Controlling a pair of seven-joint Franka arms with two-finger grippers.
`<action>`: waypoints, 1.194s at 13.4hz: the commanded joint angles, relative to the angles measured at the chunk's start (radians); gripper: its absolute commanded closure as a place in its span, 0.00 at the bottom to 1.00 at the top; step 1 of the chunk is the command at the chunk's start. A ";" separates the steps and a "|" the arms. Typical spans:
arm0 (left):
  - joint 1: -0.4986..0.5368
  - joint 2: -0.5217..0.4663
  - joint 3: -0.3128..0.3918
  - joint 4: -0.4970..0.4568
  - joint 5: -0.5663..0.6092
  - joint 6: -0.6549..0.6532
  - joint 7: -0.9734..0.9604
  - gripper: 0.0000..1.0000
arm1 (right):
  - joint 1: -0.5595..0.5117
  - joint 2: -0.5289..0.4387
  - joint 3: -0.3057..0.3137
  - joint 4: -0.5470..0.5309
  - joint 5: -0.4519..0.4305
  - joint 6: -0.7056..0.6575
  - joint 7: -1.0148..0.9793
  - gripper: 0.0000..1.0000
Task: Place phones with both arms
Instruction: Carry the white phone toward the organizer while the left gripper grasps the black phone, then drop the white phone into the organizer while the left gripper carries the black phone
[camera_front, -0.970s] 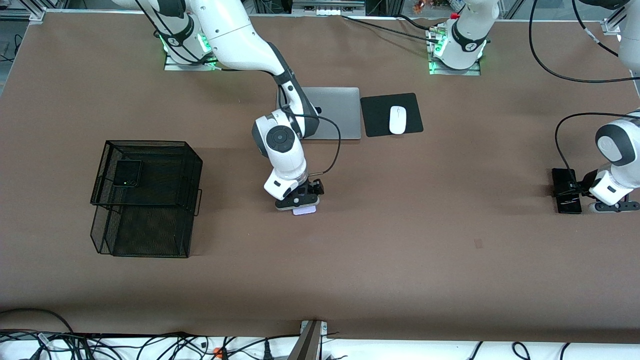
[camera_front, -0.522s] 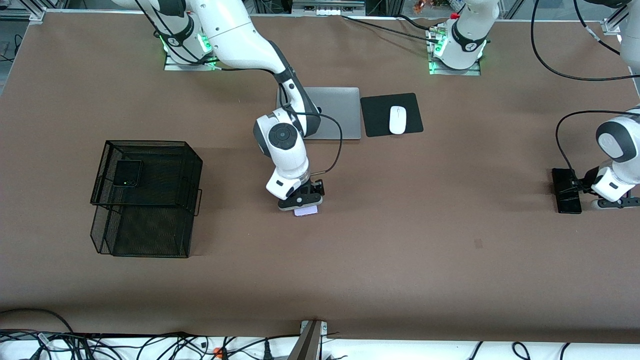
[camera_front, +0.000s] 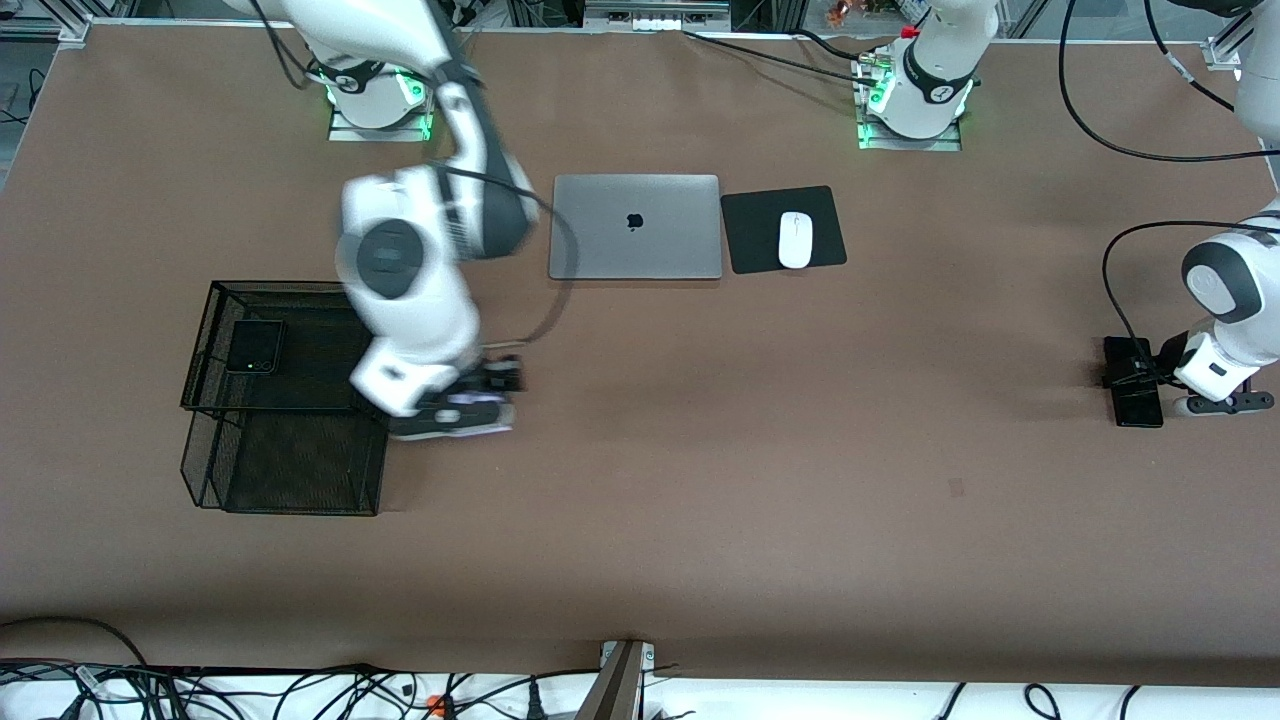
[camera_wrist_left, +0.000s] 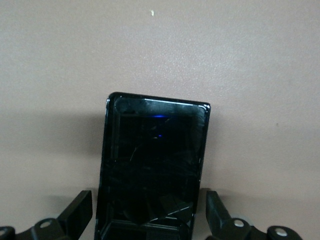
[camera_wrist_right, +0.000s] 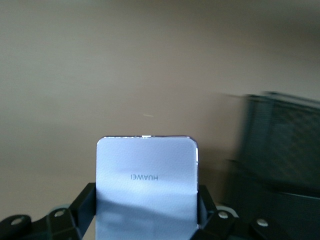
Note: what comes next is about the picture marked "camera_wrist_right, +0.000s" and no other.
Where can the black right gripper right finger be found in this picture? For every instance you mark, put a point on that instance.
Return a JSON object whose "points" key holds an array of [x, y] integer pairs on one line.
{"points": [[225, 227]]}

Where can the white Huawei flip phone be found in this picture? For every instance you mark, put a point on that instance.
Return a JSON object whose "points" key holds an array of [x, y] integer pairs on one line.
{"points": [[145, 162]]}

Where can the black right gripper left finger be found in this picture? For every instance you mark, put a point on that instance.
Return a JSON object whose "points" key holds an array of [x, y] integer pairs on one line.
{"points": [[62, 225]]}

